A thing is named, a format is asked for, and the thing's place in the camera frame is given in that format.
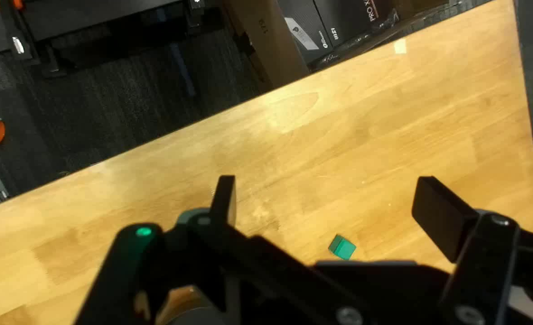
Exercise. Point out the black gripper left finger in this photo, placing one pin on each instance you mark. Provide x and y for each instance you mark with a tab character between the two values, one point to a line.
258	277

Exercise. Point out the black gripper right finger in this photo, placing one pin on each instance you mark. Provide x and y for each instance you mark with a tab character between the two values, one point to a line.
443	218

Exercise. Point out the green block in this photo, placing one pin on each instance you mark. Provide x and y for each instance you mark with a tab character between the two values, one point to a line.
342	246

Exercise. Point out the white tape piece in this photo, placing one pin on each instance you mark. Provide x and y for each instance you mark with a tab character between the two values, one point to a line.
399	46

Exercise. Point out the black printed box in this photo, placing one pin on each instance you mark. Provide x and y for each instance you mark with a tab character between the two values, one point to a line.
338	19

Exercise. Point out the brown cardboard box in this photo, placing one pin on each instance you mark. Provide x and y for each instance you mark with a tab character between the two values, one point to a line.
266	37

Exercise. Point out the black desk frame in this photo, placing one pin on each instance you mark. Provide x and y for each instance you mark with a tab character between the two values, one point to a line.
90	19

